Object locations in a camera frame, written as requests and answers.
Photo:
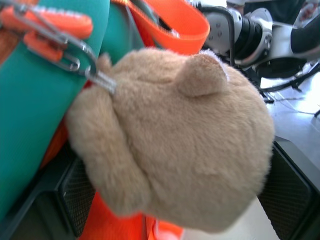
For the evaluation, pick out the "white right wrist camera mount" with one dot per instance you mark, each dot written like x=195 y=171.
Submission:
x=217 y=32

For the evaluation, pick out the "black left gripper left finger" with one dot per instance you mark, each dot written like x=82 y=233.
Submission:
x=50 y=207

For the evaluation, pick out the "orange and teal backpack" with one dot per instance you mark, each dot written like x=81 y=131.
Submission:
x=32 y=105

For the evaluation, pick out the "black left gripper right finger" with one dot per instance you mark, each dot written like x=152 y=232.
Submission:
x=295 y=195

